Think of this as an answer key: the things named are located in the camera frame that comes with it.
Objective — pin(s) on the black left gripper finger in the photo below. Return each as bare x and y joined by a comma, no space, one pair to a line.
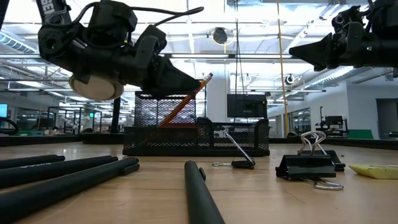
174,81

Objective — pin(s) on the orange pencil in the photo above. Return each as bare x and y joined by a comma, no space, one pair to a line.
205,82

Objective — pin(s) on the black mesh desk organizer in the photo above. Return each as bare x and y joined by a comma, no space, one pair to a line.
186,141

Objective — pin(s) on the black binder clip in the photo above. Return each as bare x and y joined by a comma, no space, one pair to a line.
337,161
244,164
306,166

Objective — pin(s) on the black pen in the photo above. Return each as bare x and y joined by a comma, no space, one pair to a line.
56,170
31,161
199,196
62,186

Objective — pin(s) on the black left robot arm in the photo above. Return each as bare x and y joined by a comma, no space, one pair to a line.
53,43

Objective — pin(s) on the black background workstation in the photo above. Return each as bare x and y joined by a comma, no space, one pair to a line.
333,120

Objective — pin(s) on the green panel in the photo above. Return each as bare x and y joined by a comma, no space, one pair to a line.
359,134

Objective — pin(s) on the black background monitor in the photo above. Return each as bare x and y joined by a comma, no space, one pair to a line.
247,105

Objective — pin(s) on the blue lit screen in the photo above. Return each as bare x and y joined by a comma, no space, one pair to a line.
3,110

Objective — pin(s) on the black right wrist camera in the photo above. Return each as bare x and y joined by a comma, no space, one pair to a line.
342,20

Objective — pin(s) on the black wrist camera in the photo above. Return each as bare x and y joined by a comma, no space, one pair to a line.
152,34
342,20

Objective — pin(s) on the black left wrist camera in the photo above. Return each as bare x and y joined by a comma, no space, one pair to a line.
152,34

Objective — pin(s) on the black aluminium table frame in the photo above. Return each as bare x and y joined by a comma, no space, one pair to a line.
46,140

